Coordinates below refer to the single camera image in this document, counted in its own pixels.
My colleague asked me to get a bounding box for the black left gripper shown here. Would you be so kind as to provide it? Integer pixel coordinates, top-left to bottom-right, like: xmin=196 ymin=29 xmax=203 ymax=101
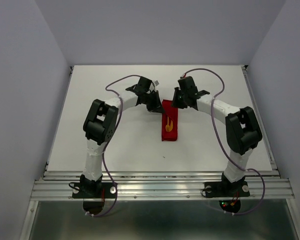
xmin=143 ymin=90 xmax=165 ymax=114

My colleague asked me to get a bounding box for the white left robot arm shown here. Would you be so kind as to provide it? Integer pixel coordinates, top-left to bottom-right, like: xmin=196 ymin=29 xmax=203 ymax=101
xmin=80 ymin=74 xmax=165 ymax=197

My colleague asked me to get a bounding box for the orange plastic fork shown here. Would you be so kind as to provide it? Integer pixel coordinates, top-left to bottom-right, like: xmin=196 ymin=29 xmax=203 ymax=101
xmin=163 ymin=112 xmax=172 ymax=133

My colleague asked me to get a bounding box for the red cloth napkin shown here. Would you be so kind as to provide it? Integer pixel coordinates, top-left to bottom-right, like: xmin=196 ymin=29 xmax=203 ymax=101
xmin=161 ymin=99 xmax=179 ymax=142

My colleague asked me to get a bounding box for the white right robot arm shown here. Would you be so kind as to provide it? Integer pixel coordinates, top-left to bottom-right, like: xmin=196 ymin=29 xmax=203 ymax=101
xmin=171 ymin=76 xmax=263 ymax=195

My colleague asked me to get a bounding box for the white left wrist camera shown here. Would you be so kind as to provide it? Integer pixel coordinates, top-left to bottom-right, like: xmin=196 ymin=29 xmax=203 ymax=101
xmin=153 ymin=80 xmax=159 ymax=86

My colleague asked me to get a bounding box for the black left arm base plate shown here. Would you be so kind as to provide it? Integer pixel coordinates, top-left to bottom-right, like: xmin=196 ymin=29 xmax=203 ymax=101
xmin=68 ymin=182 xmax=116 ymax=199

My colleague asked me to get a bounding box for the aluminium rail frame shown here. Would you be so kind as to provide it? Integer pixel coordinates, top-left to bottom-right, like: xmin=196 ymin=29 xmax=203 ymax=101
xmin=22 ymin=65 xmax=300 ymax=240

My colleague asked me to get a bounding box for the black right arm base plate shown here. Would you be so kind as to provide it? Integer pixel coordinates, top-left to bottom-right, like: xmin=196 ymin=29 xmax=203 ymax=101
xmin=201 ymin=181 xmax=250 ymax=199

